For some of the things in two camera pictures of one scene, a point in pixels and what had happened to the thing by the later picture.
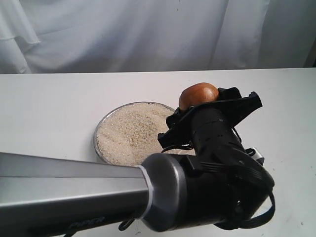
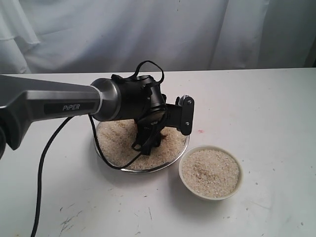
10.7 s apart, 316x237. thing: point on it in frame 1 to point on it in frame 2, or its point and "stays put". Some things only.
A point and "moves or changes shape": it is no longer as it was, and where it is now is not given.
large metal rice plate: (126, 134) stays put
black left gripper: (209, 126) to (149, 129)
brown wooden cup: (198, 93) moves or changes shape
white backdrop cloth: (42, 36) stays put
